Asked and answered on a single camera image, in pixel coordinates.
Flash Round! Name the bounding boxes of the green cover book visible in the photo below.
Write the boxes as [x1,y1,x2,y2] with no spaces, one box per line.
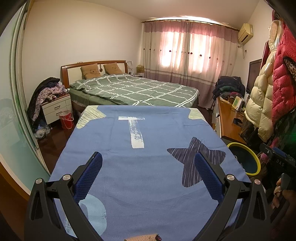
[231,95,243,111]

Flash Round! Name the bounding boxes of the black coat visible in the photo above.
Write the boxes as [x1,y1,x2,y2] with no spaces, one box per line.
[266,111,296,149]

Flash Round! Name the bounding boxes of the yellow rimmed trash bin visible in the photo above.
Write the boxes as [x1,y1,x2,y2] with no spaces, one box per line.
[227,142,262,176]

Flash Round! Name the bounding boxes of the beige patterned cloth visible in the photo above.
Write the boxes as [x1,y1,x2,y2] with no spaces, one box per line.
[124,234,162,241]

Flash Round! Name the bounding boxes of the wooden bed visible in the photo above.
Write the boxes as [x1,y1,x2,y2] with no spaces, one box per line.
[61,60,200,112]

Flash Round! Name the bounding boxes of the leopard print scarf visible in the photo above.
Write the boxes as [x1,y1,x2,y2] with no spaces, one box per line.
[283,56,296,81]

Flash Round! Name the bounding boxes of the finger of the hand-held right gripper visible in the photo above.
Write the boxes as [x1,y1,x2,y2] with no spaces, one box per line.
[259,142,296,163]

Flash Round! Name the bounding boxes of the brown bear pillow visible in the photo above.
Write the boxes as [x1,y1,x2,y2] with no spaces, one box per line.
[103,62,123,75]
[80,64,101,80]

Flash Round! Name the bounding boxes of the wall air conditioner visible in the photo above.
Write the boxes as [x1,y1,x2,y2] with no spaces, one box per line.
[238,23,253,44]

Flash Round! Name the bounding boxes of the red plastic bucket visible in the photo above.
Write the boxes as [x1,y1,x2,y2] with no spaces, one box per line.
[59,110,74,130]

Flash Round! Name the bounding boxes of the green plaid duvet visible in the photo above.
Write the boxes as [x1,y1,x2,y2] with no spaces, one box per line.
[69,74,200,107]

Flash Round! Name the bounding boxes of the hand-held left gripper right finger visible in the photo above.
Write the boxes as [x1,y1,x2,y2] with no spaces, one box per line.
[194,152,271,241]

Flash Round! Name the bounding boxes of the red dotted quilted jacket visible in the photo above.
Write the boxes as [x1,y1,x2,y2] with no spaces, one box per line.
[272,23,296,121]

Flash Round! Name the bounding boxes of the cream puffer jacket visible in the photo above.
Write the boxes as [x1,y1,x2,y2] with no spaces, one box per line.
[244,20,278,142]

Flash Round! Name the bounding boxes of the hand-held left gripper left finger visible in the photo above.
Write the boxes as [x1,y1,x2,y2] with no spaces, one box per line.
[24,152,103,241]

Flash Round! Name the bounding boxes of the wooden desk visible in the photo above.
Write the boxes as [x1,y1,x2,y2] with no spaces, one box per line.
[216,96,247,144]

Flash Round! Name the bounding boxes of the black flat monitor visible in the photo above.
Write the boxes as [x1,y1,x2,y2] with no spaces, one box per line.
[246,58,263,94]

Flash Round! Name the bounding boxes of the pile of dark clothes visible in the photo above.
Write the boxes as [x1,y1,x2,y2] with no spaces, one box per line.
[212,76,245,100]

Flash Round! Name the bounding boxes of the clear plastic bags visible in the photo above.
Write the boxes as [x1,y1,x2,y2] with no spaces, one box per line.
[35,125,51,139]

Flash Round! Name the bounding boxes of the white nightstand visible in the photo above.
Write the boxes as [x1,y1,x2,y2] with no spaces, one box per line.
[42,94,73,124]

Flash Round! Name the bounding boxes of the blue printed tablecloth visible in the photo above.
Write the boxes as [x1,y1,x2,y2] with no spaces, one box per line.
[48,105,252,241]

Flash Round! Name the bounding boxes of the pink sheer curtain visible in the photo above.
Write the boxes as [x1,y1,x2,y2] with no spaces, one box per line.
[188,21,238,108]
[142,20,191,85]

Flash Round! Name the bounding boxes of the person's right hand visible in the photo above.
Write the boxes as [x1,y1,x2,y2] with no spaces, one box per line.
[270,177,296,210]

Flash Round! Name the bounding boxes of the sliding glass wardrobe door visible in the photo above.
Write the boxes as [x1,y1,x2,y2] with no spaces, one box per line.
[0,0,51,193]

